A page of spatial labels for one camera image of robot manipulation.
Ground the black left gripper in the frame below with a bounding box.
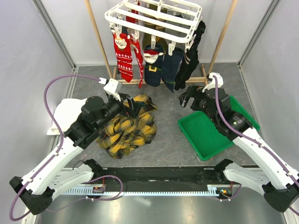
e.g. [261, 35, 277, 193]
[95, 92, 144, 130]

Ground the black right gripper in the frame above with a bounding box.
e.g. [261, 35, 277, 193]
[178, 83, 219, 124]

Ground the black beige stripe sock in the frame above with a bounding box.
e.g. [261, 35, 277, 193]
[190, 21, 206, 73]
[174, 46, 200, 91]

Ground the navy green stripe sock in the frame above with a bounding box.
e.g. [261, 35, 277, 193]
[162, 47, 184, 92]

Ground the navy santa sock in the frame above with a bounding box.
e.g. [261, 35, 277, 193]
[143, 44, 164, 87]

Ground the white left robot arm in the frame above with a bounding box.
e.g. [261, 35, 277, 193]
[10, 94, 157, 215]

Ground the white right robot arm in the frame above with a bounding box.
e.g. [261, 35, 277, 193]
[178, 85, 299, 212]

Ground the white plastic clip hanger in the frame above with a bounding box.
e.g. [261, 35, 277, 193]
[105, 0, 202, 56]

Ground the yellow black plaid cloth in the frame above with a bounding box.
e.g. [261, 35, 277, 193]
[96, 93, 157, 159]

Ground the red candy cane sock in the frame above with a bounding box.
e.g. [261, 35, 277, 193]
[130, 36, 144, 89]

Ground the green plastic tray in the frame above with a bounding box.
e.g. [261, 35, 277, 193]
[178, 95, 261, 161]

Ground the red cat face sock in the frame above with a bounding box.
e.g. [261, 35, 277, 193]
[114, 33, 133, 83]

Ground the white folded towel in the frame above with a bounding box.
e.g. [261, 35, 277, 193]
[54, 98, 87, 133]

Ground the olive orange sock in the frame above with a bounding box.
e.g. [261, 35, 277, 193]
[142, 4, 167, 51]

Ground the wooden clothes rack frame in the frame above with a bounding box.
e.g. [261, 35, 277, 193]
[84, 0, 238, 85]

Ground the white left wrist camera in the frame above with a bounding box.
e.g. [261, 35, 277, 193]
[103, 78, 122, 101]

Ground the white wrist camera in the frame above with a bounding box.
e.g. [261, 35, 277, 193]
[103, 78, 122, 101]
[202, 72, 223, 92]

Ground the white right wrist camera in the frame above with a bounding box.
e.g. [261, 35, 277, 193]
[202, 72, 223, 92]

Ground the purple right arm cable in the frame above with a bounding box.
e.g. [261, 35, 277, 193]
[214, 76, 299, 215]

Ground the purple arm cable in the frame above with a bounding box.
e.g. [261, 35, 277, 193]
[214, 76, 299, 215]
[9, 74, 101, 221]

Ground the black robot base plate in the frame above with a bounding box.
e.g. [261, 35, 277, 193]
[84, 159, 236, 192]

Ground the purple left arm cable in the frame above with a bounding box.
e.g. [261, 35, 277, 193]
[9, 74, 101, 221]

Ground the light blue cable duct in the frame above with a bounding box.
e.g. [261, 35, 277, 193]
[63, 185, 219, 196]

